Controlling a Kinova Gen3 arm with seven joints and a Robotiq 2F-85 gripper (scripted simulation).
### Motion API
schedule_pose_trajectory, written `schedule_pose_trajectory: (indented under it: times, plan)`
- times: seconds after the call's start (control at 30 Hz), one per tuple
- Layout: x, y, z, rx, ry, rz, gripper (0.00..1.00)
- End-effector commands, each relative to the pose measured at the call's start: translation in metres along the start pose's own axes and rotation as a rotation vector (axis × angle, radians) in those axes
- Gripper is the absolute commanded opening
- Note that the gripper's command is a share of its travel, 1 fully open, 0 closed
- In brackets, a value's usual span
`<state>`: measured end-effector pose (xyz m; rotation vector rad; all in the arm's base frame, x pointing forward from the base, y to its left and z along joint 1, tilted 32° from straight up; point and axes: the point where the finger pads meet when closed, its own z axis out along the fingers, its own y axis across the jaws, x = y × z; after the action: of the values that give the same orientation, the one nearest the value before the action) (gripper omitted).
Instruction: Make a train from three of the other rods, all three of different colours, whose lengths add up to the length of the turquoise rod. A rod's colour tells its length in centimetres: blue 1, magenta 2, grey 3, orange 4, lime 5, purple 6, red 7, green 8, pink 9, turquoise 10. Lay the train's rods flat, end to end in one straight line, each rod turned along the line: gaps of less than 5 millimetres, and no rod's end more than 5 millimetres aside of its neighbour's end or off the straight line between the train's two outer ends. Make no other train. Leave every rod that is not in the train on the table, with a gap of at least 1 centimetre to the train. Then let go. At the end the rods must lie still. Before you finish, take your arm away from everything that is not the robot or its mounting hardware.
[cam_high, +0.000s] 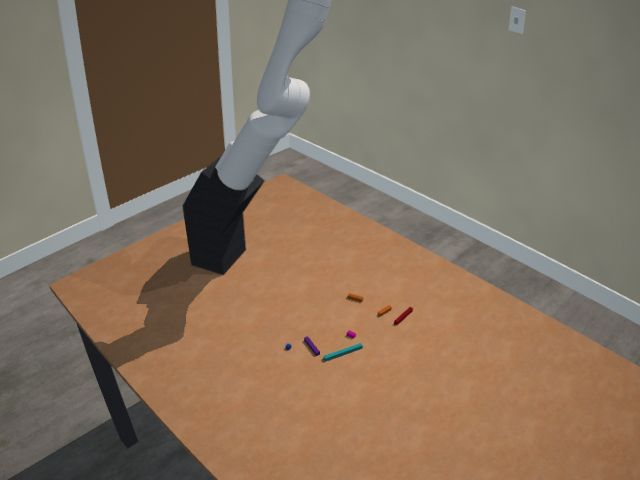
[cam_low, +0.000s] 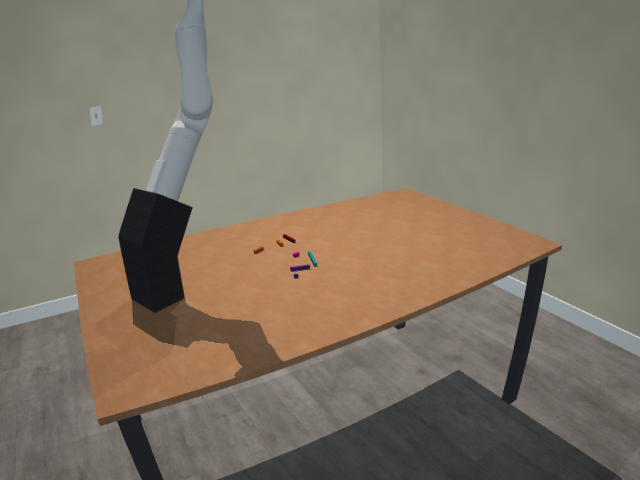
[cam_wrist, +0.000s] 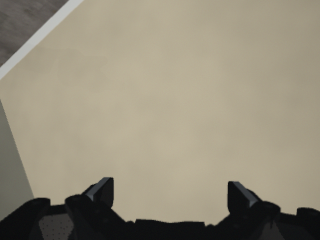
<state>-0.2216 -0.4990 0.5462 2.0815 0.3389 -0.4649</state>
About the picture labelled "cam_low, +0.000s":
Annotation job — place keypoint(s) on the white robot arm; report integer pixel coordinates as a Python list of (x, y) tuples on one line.
[(170, 171)]

